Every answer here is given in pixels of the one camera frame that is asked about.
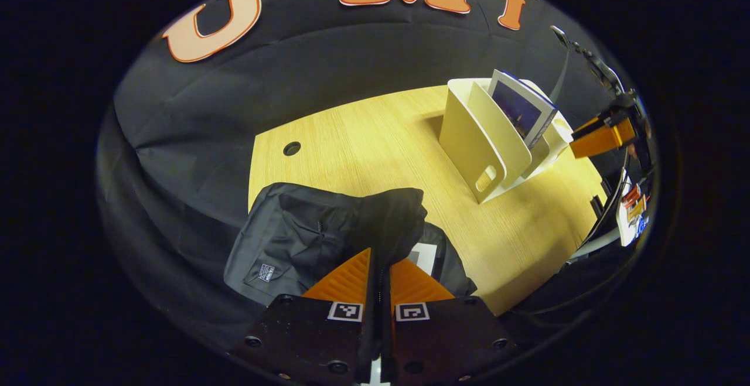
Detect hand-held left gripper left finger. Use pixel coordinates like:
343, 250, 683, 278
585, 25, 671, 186
230, 248, 376, 385

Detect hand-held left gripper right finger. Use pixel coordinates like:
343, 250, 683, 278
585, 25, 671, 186
387, 257, 519, 385

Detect portrait cover book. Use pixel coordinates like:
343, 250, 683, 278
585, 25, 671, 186
407, 242, 439, 276

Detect blue cover book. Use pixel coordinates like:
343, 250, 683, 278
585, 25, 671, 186
487, 69, 558, 150

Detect black schoolbag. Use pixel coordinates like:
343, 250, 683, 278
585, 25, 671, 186
224, 182, 478, 316

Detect white bookshelf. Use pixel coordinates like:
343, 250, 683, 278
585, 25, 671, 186
438, 77, 575, 205

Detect row of colourful items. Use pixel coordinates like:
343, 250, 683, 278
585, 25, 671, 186
622, 184, 648, 226

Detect thin metal pole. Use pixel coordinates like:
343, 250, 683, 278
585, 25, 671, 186
550, 26, 570, 104

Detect white side table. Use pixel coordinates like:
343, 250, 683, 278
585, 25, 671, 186
615, 181, 651, 247

